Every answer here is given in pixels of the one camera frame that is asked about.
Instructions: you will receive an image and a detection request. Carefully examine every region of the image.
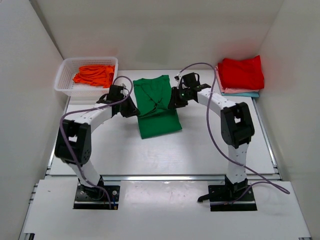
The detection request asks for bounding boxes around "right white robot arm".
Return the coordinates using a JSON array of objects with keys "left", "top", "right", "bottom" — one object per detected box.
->
[{"left": 168, "top": 72, "right": 255, "bottom": 202}]

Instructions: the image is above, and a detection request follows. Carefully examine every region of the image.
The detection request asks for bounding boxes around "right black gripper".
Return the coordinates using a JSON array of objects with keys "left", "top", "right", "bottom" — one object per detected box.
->
[{"left": 168, "top": 87, "right": 191, "bottom": 110}]

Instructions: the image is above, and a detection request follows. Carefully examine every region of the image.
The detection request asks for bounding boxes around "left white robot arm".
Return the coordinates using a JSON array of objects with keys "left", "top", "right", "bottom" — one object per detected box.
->
[{"left": 54, "top": 84, "right": 140, "bottom": 201}]

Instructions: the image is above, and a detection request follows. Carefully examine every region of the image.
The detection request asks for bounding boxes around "white plastic basket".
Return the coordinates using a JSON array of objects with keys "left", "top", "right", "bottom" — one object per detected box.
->
[{"left": 54, "top": 56, "right": 119, "bottom": 98}]

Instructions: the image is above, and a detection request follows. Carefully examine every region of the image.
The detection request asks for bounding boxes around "green t shirt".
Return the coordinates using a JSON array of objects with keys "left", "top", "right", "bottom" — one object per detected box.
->
[{"left": 133, "top": 75, "right": 182, "bottom": 139}]

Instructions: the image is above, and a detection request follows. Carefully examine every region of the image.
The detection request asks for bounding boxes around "red folded t shirt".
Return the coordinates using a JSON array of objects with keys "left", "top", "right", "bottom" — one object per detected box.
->
[{"left": 217, "top": 55, "right": 265, "bottom": 91}]

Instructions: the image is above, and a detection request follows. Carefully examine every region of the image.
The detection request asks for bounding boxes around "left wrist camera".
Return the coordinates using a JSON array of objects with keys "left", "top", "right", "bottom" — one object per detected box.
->
[{"left": 119, "top": 83, "right": 129, "bottom": 96}]

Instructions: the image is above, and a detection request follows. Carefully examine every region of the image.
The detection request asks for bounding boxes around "light blue folded t shirt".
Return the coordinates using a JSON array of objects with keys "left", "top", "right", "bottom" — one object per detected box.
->
[{"left": 221, "top": 91, "right": 260, "bottom": 98}]

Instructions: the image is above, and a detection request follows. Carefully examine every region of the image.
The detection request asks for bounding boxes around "orange t shirt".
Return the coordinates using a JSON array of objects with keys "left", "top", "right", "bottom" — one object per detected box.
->
[{"left": 73, "top": 64, "right": 115, "bottom": 88}]

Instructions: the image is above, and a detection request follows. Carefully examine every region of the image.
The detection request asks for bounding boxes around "pink folded t shirt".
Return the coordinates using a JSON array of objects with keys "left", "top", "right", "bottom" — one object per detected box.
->
[{"left": 215, "top": 65, "right": 252, "bottom": 94}]

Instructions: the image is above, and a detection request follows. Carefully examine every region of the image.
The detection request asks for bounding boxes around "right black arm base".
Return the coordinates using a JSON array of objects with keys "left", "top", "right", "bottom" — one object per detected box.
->
[{"left": 197, "top": 176, "right": 258, "bottom": 212}]

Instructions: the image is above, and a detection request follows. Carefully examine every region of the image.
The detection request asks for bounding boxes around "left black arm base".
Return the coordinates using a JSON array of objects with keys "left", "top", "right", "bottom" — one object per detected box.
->
[{"left": 73, "top": 182, "right": 121, "bottom": 211}]

